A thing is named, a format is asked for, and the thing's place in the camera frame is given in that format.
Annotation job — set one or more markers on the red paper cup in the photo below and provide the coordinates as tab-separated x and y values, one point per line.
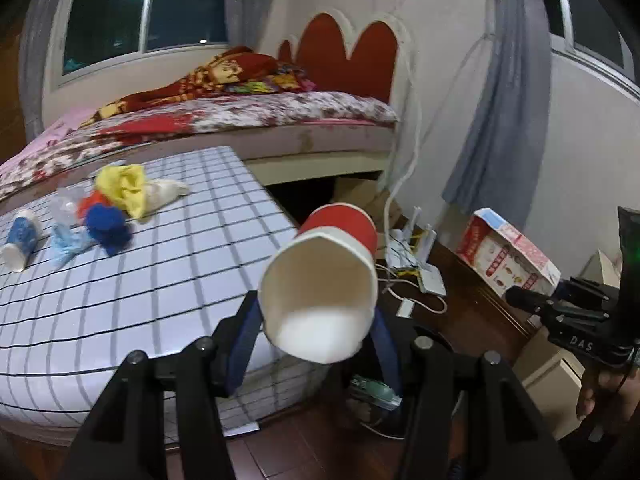
340	232

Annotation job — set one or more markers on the person's right hand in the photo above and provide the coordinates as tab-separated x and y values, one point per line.
617	400

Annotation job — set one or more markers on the white power adapter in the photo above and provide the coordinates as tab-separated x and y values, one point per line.
406	308

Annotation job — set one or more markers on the red plastic bag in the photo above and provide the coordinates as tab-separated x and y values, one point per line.
89	205

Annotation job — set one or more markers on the bed with floral sheet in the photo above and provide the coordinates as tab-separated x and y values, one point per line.
260	115

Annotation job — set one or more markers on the green and white packet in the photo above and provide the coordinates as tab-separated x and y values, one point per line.
375	391

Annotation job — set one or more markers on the red and white headboard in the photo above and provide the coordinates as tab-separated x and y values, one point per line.
330	60

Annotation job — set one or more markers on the brown cardboard box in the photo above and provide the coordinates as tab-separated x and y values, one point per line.
360	195

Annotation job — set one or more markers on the yellow cloth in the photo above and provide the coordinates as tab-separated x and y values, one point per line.
122	187

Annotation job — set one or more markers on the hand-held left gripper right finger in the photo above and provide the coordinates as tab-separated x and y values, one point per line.
386	355

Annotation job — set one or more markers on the red and white carton box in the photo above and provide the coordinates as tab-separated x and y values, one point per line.
500	255

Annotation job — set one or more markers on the white grid-pattern table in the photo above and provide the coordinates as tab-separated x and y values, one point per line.
175	270

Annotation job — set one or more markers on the white modem box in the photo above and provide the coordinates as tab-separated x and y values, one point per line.
432	280

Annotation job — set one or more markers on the grey curtain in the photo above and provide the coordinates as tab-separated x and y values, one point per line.
250	0
505	100
40	50

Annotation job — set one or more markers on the white router with antennas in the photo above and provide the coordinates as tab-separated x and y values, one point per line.
400	250

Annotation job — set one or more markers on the white-framed side window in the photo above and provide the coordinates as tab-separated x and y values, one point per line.
590	15

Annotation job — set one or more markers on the black round trash bin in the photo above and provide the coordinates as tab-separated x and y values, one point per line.
435	332

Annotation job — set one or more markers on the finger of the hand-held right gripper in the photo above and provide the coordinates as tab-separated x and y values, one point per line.
530	299

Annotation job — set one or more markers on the red printed blanket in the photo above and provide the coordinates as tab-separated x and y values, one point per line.
200	80

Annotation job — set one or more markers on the blue paper cup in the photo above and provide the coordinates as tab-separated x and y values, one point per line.
22	237

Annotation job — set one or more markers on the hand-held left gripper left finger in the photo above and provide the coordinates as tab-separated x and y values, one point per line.
240	345

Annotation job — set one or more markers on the brown wooden door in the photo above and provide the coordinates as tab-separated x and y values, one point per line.
9	110

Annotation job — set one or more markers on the clear plastic wrapper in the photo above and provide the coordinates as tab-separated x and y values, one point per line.
67	205

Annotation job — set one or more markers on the white low cabinet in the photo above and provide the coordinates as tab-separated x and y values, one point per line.
550	380

